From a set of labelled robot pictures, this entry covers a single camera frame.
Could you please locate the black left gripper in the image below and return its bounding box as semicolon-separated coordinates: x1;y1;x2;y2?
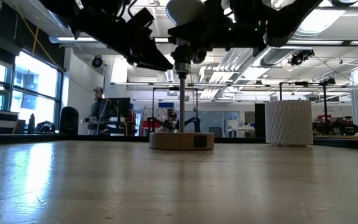
100;7;175;72

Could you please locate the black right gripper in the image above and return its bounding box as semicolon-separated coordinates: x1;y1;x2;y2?
168;0;230;65

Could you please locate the white reflector lightbulb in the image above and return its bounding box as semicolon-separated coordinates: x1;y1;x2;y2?
165;0;207;27

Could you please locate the black lamp socket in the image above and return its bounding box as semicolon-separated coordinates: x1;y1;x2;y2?
149;39;215;152

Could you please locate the person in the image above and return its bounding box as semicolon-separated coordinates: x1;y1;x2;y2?
85;86;112;136
158;111;180;134

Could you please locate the long ceiling light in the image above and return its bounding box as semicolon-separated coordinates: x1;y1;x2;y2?
287;39;358;47
48;35;171;44

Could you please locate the black rounded bin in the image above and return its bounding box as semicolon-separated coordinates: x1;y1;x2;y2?
59;106;80;136

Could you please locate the black partition panel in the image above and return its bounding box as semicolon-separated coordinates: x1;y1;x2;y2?
254;103;267;139

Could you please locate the large window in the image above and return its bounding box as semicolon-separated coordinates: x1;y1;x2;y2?
0;50;63;132

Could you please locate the dark bag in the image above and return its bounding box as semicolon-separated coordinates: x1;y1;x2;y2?
35;120;57;134

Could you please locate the dark water bottle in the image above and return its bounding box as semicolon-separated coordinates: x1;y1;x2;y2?
27;113;36;134

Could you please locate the black camera stand frame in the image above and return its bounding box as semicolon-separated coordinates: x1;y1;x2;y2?
151;86;199;135
278;81;337;132

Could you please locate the metal ventilation duct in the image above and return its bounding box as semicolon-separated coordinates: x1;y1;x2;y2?
260;46;314;68

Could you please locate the black ceiling camera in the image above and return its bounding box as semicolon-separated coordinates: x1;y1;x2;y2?
288;49;316;67

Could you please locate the yellow cable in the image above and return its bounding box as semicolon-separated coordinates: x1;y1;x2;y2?
12;0;67;135

